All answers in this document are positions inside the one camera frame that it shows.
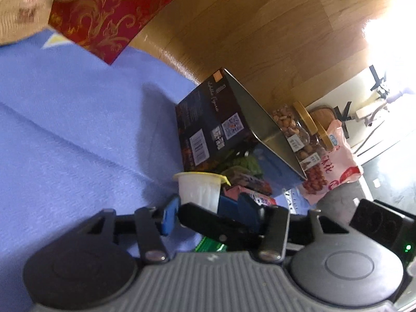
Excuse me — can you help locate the brown pot holder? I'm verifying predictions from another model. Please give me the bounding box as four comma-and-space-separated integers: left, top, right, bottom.
309, 105, 337, 127

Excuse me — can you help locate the white power strip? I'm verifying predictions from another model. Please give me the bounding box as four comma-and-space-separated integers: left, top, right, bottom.
355, 102, 391, 121

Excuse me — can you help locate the kraft snack pouch green top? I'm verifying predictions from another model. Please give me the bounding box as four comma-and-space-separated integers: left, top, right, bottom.
0, 0, 62, 45

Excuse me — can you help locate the wooden headboard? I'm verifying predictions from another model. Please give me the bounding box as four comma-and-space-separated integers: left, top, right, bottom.
130, 0, 400, 118

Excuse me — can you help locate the blue printed bedsheet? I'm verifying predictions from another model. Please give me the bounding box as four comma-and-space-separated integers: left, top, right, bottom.
0, 28, 309, 312

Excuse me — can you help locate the purple snack packet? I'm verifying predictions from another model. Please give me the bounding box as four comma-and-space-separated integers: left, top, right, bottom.
227, 169, 273, 196

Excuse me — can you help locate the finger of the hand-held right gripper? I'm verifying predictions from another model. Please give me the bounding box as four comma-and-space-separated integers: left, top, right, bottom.
178, 197, 264, 251

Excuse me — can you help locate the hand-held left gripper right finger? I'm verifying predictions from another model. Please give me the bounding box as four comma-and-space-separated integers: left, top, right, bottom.
239, 192, 350, 264

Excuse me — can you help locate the black printed cardboard box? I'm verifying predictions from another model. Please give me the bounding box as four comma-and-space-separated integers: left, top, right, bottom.
175, 68, 308, 199

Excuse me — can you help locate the white jelly cup yellow lid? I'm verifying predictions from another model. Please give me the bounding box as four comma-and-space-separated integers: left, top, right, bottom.
173, 171, 231, 214

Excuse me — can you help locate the bright green foil packet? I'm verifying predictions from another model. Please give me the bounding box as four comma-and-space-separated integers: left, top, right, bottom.
194, 237, 228, 253

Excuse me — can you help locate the walnut jar gold lid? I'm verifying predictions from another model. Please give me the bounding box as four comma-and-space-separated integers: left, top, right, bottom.
297, 120, 335, 171

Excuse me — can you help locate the black tape strip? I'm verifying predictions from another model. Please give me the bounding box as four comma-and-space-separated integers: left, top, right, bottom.
336, 101, 354, 138
369, 65, 389, 99

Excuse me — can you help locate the red gift box gold pattern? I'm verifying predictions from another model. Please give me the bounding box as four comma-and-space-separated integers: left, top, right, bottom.
48, 0, 209, 66

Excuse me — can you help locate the green snack packet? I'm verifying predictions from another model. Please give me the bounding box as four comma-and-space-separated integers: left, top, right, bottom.
227, 155, 264, 178

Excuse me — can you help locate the pink snack packet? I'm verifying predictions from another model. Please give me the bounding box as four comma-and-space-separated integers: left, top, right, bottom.
221, 185, 277, 207

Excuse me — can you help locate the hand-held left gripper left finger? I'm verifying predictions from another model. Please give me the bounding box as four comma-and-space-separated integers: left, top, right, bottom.
85, 197, 181, 264

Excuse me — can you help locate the peanut jar gold lid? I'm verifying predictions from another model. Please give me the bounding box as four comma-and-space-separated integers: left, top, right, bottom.
272, 101, 317, 152

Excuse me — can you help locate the pink snack bag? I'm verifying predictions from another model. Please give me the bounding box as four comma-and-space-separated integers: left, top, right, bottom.
302, 120, 363, 205

